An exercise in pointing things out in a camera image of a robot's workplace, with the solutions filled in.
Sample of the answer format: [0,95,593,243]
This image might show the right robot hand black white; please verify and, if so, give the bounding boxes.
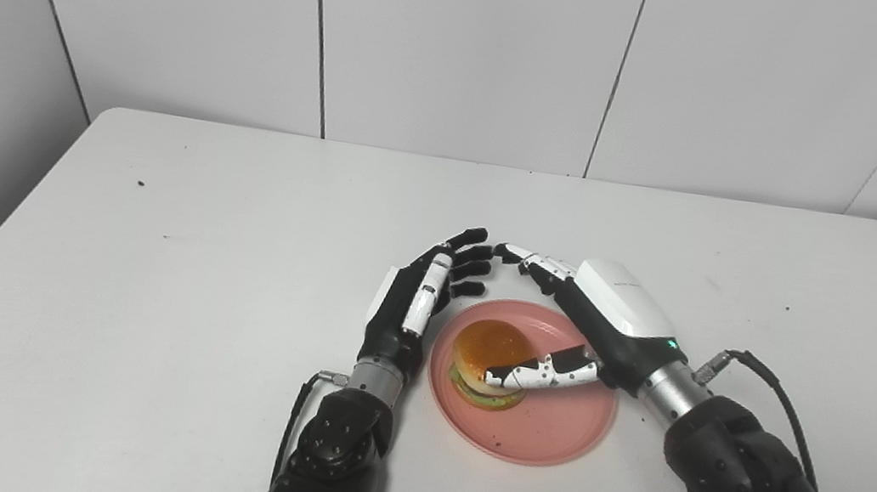
[474,241,701,415]

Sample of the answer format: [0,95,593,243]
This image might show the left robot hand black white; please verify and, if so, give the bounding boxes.
[355,213,499,389]

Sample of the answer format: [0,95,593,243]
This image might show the toy hamburger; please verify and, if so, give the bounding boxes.
[444,314,544,417]

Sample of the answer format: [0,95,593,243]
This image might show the pink round plate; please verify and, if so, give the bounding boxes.
[416,289,632,478]

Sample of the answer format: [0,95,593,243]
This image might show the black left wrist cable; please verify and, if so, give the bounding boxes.
[270,365,351,492]

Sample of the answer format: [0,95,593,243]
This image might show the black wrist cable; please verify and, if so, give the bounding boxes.
[270,365,351,492]
[680,344,838,492]

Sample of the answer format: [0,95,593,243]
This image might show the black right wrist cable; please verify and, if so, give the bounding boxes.
[680,344,838,492]

